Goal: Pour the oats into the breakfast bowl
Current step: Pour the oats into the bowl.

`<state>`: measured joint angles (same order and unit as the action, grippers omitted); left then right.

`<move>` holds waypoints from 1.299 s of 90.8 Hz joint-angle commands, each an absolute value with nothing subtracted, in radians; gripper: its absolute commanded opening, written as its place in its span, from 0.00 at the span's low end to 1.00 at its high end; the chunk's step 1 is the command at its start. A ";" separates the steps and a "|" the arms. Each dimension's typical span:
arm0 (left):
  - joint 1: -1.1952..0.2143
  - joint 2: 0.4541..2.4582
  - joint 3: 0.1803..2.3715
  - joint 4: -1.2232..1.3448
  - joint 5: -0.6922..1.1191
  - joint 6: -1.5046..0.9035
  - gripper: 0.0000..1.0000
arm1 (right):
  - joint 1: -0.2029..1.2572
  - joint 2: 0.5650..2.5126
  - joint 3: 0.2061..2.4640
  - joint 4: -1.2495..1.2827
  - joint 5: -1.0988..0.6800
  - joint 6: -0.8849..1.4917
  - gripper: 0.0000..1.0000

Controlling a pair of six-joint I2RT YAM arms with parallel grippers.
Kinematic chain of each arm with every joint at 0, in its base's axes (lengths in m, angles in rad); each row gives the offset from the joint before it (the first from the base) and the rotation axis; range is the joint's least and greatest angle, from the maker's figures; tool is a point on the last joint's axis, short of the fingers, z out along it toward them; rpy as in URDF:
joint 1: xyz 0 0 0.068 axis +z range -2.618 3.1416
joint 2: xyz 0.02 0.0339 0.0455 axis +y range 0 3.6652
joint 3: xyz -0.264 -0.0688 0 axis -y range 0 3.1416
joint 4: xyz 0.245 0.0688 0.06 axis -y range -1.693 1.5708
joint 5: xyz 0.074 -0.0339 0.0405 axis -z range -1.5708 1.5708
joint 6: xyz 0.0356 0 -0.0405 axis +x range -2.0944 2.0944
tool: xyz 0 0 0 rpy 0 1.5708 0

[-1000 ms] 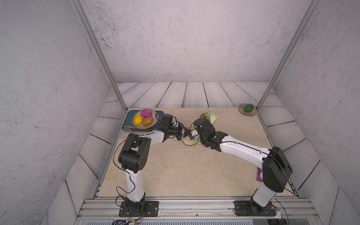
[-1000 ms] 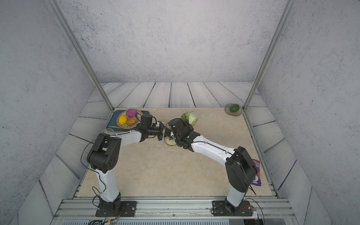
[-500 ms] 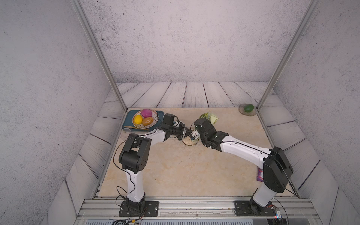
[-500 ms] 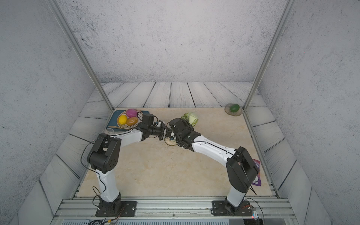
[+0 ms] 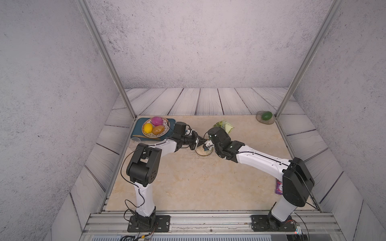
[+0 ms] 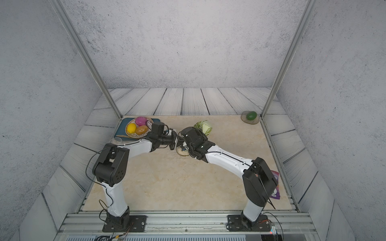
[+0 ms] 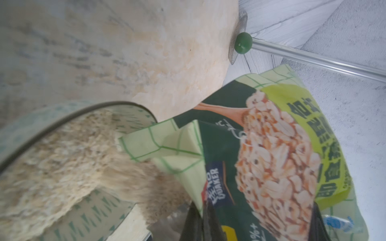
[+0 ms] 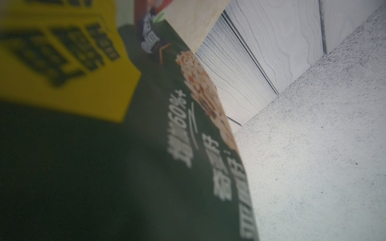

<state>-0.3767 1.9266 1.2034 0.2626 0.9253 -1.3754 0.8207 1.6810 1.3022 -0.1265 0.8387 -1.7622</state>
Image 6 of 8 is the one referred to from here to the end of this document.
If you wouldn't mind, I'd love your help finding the white patterned breakfast bowl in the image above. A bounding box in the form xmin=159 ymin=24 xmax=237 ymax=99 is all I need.
xmin=176 ymin=147 xmax=190 ymax=157

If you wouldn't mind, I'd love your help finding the green oats bag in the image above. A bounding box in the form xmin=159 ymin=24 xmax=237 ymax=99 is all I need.
xmin=194 ymin=120 xmax=213 ymax=136

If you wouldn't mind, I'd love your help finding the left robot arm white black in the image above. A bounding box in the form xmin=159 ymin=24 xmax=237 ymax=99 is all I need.
xmin=92 ymin=122 xmax=184 ymax=226

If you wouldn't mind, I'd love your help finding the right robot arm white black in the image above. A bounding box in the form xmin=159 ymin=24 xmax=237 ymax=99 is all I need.
xmin=181 ymin=127 xmax=278 ymax=224

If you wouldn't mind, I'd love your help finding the orange brown toy fruit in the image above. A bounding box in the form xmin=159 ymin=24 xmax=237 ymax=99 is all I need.
xmin=135 ymin=125 xmax=149 ymax=136

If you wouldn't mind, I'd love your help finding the patterned fruit plate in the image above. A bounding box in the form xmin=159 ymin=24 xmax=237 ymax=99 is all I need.
xmin=125 ymin=116 xmax=154 ymax=139

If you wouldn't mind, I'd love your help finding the magenta toy fruit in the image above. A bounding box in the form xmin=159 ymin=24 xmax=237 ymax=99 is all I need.
xmin=134 ymin=116 xmax=148 ymax=127

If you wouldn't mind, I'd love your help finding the yellow toy lemon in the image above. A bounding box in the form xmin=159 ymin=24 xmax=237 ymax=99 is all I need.
xmin=125 ymin=123 xmax=137 ymax=134

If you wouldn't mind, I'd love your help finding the teal placemat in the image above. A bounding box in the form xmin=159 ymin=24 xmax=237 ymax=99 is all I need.
xmin=114 ymin=117 xmax=160 ymax=140

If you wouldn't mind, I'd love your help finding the clear drinking glass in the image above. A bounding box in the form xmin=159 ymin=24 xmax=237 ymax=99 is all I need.
xmin=110 ymin=137 xmax=124 ymax=146

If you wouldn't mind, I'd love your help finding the grey stone dish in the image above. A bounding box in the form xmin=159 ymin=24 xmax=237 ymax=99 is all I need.
xmin=241 ymin=110 xmax=260 ymax=125

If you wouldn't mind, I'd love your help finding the green toy avocado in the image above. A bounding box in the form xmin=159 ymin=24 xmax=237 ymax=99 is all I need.
xmin=246 ymin=111 xmax=258 ymax=121

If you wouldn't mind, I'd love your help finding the purple Fox's candy bag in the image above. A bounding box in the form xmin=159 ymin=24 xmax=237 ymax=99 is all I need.
xmin=270 ymin=170 xmax=280 ymax=200

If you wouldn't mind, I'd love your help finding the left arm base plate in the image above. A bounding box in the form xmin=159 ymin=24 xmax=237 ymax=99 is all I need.
xmin=102 ymin=215 xmax=147 ymax=233

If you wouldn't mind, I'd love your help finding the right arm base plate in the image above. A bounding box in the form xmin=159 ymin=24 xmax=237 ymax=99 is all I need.
xmin=226 ymin=214 xmax=271 ymax=232

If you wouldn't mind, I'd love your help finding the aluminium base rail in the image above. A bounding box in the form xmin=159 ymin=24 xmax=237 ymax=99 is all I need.
xmin=55 ymin=210 xmax=320 ymax=241

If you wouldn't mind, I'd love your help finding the left aluminium frame post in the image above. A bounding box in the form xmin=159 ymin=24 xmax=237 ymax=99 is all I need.
xmin=49 ymin=0 xmax=123 ymax=119

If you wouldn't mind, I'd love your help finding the aluminium frame post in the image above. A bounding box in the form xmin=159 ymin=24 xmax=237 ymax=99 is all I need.
xmin=260 ymin=0 xmax=317 ymax=119
xmin=49 ymin=0 xmax=123 ymax=119

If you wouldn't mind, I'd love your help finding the right aluminium frame post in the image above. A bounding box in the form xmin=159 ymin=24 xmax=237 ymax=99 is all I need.
xmin=260 ymin=0 xmax=317 ymax=119

